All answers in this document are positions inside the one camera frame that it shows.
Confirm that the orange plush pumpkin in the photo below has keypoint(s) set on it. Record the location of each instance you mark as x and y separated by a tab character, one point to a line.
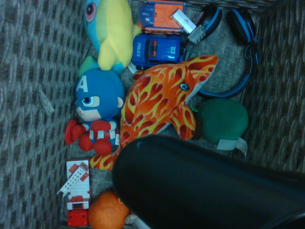
107	212

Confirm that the orange toy truck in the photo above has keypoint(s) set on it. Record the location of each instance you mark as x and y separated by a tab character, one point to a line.
162	16

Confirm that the grey woven wicker basket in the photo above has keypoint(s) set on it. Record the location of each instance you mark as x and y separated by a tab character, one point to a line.
28	71

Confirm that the red white toy fire truck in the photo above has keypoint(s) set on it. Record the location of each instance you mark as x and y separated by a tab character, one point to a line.
77	190

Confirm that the black and blue headphones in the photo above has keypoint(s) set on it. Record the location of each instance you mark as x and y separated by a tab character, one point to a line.
246	31

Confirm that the black Sony gamepad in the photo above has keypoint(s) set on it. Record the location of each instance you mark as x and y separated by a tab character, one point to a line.
202	186

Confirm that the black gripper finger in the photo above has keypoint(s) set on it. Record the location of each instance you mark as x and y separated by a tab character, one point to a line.
291	223

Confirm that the Captain America plush doll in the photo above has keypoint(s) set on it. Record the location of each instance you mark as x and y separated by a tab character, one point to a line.
97	100

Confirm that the orange flame dolphin plush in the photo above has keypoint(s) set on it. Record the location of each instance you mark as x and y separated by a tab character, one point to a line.
157	102

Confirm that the green round plush toy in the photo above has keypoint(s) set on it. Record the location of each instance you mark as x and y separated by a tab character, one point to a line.
224	119

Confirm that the blue toy police car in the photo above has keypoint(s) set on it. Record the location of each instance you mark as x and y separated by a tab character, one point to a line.
157	51

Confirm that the yellow and blue fish plush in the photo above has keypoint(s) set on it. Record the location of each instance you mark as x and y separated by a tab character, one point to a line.
112	31

